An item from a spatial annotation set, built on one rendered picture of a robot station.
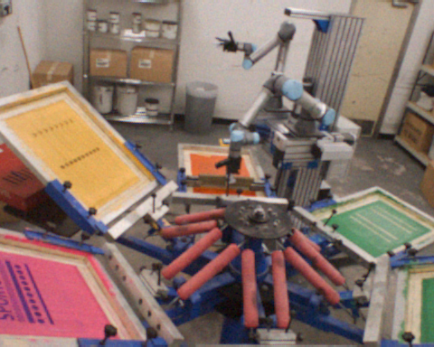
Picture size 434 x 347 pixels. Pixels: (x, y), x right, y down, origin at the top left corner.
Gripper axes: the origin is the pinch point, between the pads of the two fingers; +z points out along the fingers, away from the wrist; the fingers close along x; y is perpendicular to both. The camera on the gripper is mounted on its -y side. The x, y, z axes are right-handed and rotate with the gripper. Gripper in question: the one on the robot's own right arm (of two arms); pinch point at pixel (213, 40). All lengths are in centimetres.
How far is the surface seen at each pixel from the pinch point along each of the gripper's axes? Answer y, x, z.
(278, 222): 10, -198, -53
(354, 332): 46, -220, -94
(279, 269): 16, -219, -55
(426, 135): 157, 218, -298
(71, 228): 48, -184, 46
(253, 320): 23, -239, -47
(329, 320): 46, -216, -84
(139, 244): 51, -185, 10
